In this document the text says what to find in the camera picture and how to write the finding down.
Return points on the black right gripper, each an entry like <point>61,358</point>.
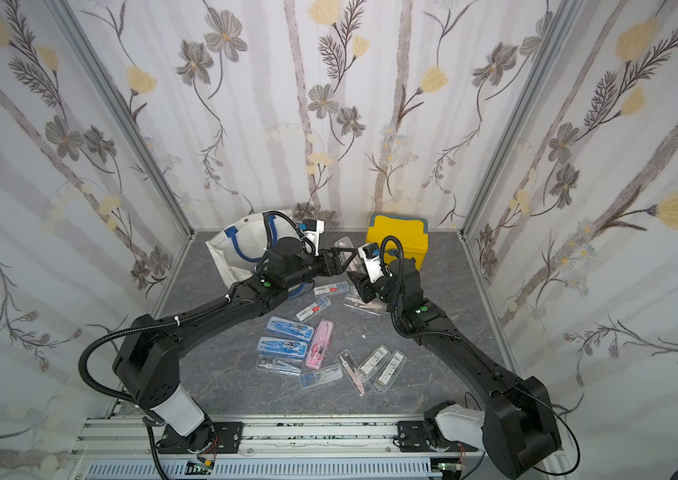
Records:
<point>363,279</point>

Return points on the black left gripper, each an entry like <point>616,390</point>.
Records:
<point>336,268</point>

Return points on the clear case pink compass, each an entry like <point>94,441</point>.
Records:
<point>351,369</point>
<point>346,247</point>
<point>373,307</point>

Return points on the clear labelled case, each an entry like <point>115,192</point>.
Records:
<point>373,362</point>
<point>390,372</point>

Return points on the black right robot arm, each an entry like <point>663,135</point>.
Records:
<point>515,424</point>

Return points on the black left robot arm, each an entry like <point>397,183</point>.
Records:
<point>148,361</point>

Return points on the white canvas tote bag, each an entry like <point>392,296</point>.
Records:
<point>239,248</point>

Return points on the blue compass case upper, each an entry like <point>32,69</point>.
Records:
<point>290,329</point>

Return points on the blue compass case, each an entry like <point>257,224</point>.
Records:
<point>290,329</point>
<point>282,347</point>

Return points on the blue compass case lower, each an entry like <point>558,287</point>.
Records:
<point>282,347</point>

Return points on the clear compass case bottom left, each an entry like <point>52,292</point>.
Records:
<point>279,365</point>

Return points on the clear compass case bottom middle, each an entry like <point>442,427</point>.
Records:
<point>320,377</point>

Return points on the red label clear case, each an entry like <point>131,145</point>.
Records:
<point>320,304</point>

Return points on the small blue clear case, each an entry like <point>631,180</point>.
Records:
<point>337,288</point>

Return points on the yellow storage box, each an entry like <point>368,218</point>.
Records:
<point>412,233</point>

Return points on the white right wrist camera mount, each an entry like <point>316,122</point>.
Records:
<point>370,254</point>

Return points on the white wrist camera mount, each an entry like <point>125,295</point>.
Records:
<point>312,229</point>
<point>370,254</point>

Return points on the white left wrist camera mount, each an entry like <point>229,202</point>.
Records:
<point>312,229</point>

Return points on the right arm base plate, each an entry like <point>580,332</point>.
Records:
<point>421,437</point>

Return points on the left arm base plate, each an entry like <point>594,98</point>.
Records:
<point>208,437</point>

